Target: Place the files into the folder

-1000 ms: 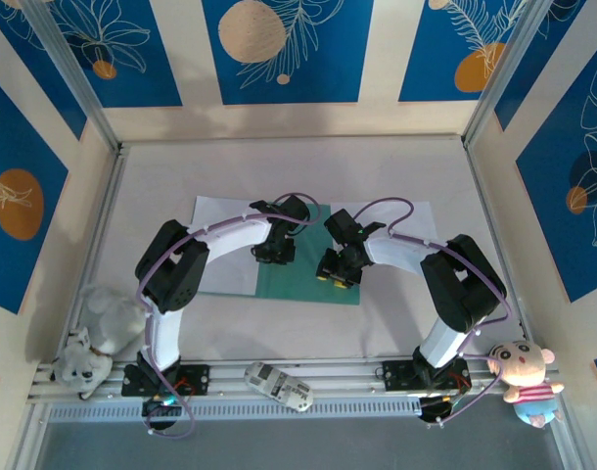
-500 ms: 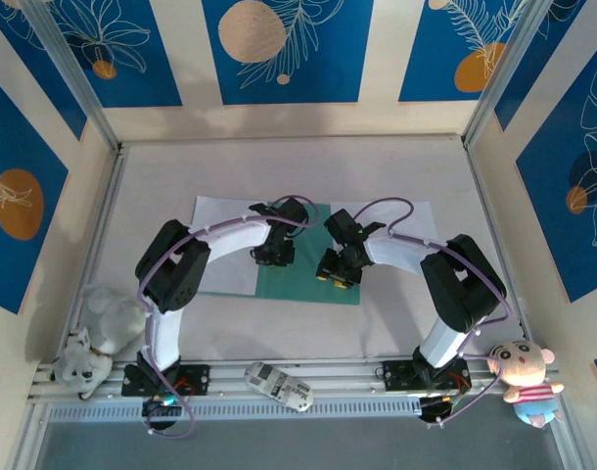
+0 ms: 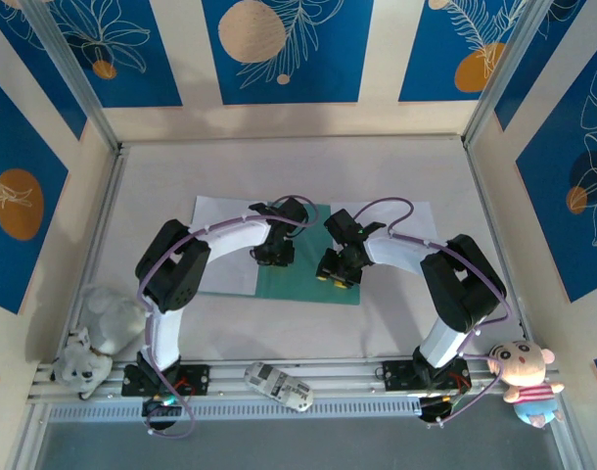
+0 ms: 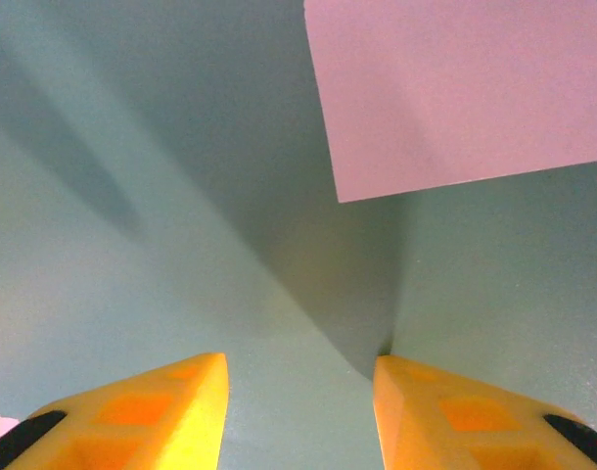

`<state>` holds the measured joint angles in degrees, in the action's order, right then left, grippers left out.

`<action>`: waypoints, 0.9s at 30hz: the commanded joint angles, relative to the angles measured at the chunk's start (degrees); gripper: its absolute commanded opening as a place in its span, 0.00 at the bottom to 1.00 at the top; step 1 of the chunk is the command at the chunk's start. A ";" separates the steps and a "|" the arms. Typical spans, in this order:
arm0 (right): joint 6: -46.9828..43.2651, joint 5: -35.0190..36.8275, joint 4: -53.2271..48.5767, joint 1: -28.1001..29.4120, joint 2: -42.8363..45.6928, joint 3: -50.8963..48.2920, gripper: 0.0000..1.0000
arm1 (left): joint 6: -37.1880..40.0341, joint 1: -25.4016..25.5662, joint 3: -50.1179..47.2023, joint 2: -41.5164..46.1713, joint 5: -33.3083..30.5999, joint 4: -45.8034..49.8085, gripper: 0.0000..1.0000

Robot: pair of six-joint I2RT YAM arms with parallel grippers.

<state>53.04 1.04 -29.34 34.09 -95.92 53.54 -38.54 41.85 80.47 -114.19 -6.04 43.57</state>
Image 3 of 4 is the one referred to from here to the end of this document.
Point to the white plush dog toy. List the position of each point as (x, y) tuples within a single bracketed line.
[(107, 318)]

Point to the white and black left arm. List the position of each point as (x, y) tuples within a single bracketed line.
[(230, 240)]

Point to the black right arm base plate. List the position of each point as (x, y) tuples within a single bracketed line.
[(396, 374)]

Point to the green folder with translucent cover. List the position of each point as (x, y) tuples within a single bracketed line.
[(303, 289)]

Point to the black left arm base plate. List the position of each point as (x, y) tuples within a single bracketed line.
[(196, 379)]

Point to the cartoon plush doll striped shirt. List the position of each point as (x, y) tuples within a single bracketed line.
[(521, 364)]

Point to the aluminium frame post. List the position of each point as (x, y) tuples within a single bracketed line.
[(71, 63), (523, 63)]

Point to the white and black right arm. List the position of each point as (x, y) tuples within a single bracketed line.
[(401, 252)]

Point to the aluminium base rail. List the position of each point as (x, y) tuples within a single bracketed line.
[(347, 379)]

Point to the crumpled silver printed can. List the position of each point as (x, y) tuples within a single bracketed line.
[(279, 387)]

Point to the aluminium side rail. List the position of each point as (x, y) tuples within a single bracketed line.
[(485, 196), (100, 220)]

